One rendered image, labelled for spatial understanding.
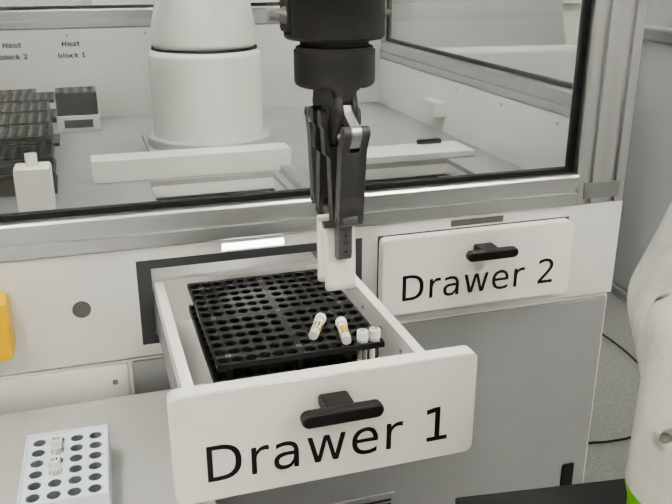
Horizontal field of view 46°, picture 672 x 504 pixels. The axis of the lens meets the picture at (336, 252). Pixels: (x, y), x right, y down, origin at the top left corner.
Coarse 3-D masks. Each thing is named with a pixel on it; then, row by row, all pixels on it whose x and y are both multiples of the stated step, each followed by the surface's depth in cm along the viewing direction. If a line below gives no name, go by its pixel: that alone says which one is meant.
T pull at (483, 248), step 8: (480, 248) 107; (488, 248) 107; (496, 248) 107; (504, 248) 107; (512, 248) 107; (472, 256) 105; (480, 256) 106; (488, 256) 106; (496, 256) 106; (504, 256) 107; (512, 256) 107
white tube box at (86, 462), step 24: (48, 432) 86; (72, 432) 86; (96, 432) 86; (24, 456) 82; (48, 456) 82; (72, 456) 82; (96, 456) 83; (24, 480) 78; (48, 480) 78; (72, 480) 79; (96, 480) 78
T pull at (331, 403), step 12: (324, 396) 71; (336, 396) 71; (348, 396) 71; (324, 408) 69; (336, 408) 69; (348, 408) 69; (360, 408) 69; (372, 408) 69; (300, 420) 68; (312, 420) 68; (324, 420) 68; (336, 420) 69; (348, 420) 69
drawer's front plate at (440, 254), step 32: (512, 224) 111; (544, 224) 111; (384, 256) 105; (416, 256) 107; (448, 256) 108; (544, 256) 113; (384, 288) 107; (416, 288) 108; (448, 288) 110; (512, 288) 113; (544, 288) 115
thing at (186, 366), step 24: (288, 264) 106; (312, 264) 106; (168, 288) 101; (360, 288) 98; (168, 312) 92; (360, 312) 99; (384, 312) 92; (168, 336) 86; (192, 336) 99; (384, 336) 91; (408, 336) 86; (168, 360) 85; (192, 360) 93; (192, 384) 76
